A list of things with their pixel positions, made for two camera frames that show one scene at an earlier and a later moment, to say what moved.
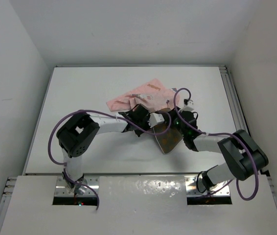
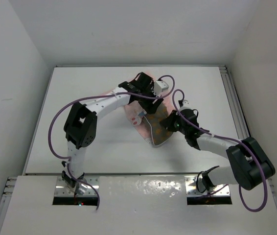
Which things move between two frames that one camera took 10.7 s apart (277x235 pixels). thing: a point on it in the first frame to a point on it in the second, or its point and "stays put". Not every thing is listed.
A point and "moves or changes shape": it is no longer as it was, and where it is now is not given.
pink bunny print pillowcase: (154, 96) moves or changes shape
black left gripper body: (143, 124) to (148, 91)
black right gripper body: (175, 115) stays put
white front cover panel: (139, 205) stays put
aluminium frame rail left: (8, 192) stays put
